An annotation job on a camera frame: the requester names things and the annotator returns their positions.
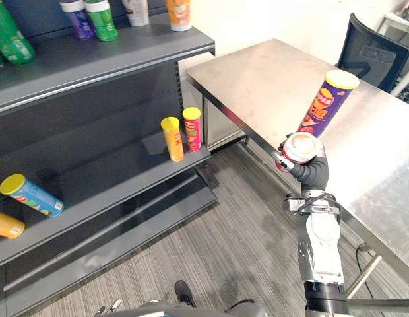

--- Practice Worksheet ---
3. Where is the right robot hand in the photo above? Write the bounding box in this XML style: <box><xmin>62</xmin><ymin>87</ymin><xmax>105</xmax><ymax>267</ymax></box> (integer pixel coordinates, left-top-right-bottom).
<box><xmin>272</xmin><ymin>133</ymin><xmax>330</xmax><ymax>192</ymax></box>

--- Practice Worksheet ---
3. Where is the red gum jar white lid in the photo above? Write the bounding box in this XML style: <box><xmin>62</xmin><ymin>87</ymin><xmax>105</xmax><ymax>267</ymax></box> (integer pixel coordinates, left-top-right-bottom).
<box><xmin>278</xmin><ymin>132</ymin><xmax>323</xmax><ymax>173</ymax></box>

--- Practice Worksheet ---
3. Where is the purple chips can yellow lid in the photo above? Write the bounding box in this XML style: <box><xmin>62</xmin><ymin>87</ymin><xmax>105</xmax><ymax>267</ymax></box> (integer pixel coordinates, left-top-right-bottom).
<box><xmin>296</xmin><ymin>69</ymin><xmax>360</xmax><ymax>138</ymax></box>

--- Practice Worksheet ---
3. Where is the red chips can yellow lid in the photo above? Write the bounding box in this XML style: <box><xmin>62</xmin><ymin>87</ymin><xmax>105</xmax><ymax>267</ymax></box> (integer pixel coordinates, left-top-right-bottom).
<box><xmin>182</xmin><ymin>107</ymin><xmax>203</xmax><ymax>153</ymax></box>

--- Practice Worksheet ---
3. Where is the dark grey metal shelf unit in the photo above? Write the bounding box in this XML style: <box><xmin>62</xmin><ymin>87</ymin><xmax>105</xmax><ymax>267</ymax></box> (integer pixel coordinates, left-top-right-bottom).
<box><xmin>0</xmin><ymin>0</ymin><xmax>219</xmax><ymax>317</ymax></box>

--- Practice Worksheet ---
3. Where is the green gum jar white lid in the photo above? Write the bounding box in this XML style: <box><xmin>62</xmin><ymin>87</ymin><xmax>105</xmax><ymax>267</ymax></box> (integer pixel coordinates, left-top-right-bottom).
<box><xmin>84</xmin><ymin>0</ymin><xmax>119</xmax><ymax>42</ymax></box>

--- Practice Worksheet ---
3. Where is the purple gum jar white lid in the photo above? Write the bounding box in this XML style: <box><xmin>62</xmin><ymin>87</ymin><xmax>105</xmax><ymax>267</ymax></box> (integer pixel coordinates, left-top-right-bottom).
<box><xmin>59</xmin><ymin>0</ymin><xmax>96</xmax><ymax>40</ymax></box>

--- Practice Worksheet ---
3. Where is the blue chips can yellow lid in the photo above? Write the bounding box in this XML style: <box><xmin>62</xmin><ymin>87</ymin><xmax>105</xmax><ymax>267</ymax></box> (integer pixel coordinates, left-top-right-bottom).
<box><xmin>0</xmin><ymin>174</ymin><xmax>66</xmax><ymax>218</ymax></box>

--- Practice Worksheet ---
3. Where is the orange chips can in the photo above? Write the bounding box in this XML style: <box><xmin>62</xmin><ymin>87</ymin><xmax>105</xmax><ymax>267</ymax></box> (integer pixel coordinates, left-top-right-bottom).
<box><xmin>0</xmin><ymin>210</ymin><xmax>26</xmax><ymax>240</ymax></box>

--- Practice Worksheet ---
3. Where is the stainless steel table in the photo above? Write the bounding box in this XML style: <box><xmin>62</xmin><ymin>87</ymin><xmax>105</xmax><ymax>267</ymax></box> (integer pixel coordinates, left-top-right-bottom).
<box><xmin>185</xmin><ymin>38</ymin><xmax>409</xmax><ymax>317</ymax></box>

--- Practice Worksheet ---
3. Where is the black mesh office chair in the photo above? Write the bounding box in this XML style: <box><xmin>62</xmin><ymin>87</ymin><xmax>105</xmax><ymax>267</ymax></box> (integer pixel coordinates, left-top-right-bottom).
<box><xmin>334</xmin><ymin>13</ymin><xmax>409</xmax><ymax>93</ymax></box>

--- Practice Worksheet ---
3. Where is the robot dark foot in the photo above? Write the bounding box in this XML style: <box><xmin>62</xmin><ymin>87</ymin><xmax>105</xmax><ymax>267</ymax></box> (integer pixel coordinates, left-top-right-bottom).
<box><xmin>174</xmin><ymin>280</ymin><xmax>196</xmax><ymax>308</ymax></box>

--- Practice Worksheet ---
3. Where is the robot grey body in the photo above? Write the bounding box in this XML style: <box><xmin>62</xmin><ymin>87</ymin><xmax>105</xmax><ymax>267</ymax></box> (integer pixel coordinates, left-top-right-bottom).
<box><xmin>111</xmin><ymin>299</ymin><xmax>268</xmax><ymax>317</ymax></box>

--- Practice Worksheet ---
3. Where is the orange cup white base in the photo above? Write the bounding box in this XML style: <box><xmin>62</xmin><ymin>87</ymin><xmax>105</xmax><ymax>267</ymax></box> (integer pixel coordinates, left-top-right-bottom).
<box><xmin>165</xmin><ymin>0</ymin><xmax>193</xmax><ymax>32</ymax></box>

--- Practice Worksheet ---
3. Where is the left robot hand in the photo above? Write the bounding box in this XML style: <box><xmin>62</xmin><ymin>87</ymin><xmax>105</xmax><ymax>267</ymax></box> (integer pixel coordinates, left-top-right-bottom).
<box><xmin>95</xmin><ymin>298</ymin><xmax>123</xmax><ymax>317</ymax></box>

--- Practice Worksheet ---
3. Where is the green soda bottle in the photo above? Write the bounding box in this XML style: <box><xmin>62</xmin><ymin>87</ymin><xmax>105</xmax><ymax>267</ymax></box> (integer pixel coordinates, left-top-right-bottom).
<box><xmin>0</xmin><ymin>0</ymin><xmax>36</xmax><ymax>65</ymax></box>

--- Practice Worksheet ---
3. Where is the black floor cable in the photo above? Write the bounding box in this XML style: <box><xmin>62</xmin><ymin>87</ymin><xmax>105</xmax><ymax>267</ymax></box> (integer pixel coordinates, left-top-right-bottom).
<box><xmin>356</xmin><ymin>242</ymin><xmax>377</xmax><ymax>275</ymax></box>

